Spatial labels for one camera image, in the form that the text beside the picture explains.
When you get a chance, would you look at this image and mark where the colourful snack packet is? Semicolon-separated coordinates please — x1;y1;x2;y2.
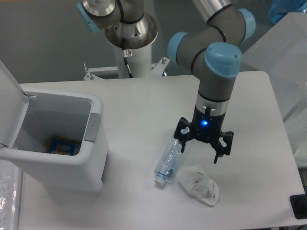
48;135;82;156

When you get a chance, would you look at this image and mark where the blue water jug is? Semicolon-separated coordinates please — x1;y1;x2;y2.
268;0;307;24

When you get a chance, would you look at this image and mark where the white pedestal base bracket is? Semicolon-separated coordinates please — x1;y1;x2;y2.
83;57;170;81

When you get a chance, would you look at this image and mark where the translucent plastic storage box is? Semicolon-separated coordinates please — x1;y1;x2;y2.
243;12;307;168

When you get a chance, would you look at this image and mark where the black device at edge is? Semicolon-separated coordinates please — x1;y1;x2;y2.
290;194;307;219

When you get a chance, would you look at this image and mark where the crushed clear plastic bottle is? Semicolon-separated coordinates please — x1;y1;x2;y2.
154;131;190;189

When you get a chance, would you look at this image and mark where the white push-lid trash can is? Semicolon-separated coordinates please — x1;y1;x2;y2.
0;65;108;192

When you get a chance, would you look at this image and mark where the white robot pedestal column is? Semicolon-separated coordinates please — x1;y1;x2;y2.
114;45;152;72

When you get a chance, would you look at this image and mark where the crumpled clear plastic wrapper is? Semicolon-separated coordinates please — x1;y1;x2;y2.
177;164;219;207

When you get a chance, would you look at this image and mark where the clear plastic sheet document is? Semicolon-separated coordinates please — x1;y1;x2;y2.
0;160;23;230

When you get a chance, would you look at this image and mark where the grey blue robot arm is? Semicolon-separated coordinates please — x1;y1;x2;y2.
77;0;256;158

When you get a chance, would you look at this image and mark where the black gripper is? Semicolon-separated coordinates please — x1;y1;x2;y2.
174;107;234;164

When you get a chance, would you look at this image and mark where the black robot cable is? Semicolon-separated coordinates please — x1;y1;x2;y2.
121;37;134;79

